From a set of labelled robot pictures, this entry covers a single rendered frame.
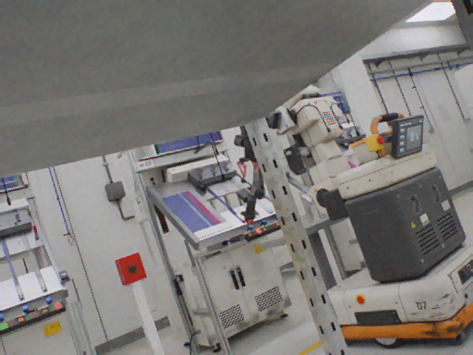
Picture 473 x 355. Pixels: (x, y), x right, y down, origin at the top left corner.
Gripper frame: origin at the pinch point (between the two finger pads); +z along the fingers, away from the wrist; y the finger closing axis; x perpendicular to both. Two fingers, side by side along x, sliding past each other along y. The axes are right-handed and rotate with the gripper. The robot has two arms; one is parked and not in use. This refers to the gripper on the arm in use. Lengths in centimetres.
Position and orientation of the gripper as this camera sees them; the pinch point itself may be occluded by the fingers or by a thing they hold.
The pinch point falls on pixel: (248, 225)
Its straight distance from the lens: 272.9
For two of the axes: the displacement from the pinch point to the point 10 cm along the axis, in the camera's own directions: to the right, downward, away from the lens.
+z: -1.0, 8.5, 5.1
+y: -8.4, 2.1, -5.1
